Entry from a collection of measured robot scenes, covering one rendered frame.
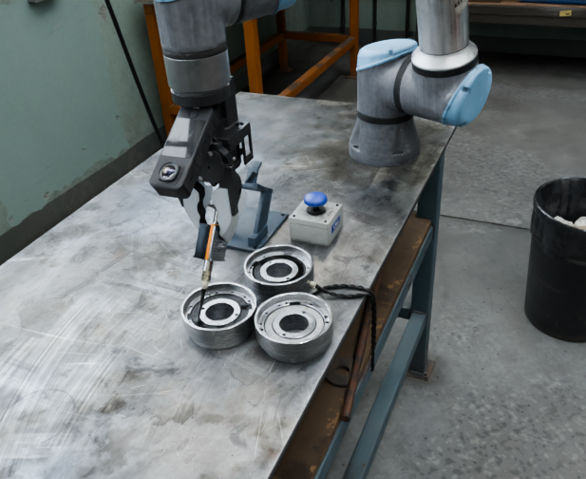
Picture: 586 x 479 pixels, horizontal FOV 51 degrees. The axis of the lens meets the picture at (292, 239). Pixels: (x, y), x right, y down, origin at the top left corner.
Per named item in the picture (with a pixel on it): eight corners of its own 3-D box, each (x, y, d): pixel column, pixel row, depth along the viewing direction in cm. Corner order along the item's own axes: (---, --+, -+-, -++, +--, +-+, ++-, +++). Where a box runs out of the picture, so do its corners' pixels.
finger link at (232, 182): (248, 212, 80) (235, 149, 76) (243, 218, 79) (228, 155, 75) (217, 209, 82) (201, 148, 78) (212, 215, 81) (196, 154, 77)
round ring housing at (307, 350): (334, 366, 80) (333, 342, 78) (254, 368, 80) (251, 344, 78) (332, 314, 89) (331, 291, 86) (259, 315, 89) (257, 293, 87)
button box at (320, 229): (329, 247, 103) (328, 222, 100) (290, 239, 105) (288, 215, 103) (345, 222, 109) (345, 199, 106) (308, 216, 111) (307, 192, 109)
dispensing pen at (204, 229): (180, 319, 83) (202, 196, 82) (197, 317, 86) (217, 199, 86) (195, 323, 82) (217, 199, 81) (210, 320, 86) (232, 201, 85)
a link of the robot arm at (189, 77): (207, 62, 68) (145, 57, 71) (212, 102, 70) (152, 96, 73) (238, 43, 73) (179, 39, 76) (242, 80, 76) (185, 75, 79)
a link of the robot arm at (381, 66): (380, 93, 134) (381, 28, 127) (432, 106, 126) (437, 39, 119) (344, 109, 127) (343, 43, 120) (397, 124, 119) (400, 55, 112)
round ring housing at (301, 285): (233, 296, 93) (230, 275, 91) (267, 259, 101) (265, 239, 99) (295, 315, 89) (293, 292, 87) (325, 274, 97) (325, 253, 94)
